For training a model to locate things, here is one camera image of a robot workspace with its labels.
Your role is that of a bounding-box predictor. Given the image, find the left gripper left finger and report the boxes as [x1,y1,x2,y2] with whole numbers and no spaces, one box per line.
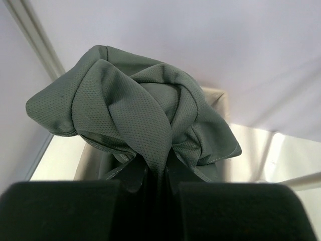
[0,155,148,241]

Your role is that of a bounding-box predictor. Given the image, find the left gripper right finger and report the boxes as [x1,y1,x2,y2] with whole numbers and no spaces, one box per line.
[167,148,319,241]

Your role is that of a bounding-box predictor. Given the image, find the dark grey t shirt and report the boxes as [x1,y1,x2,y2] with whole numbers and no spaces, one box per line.
[25,44,243,183]

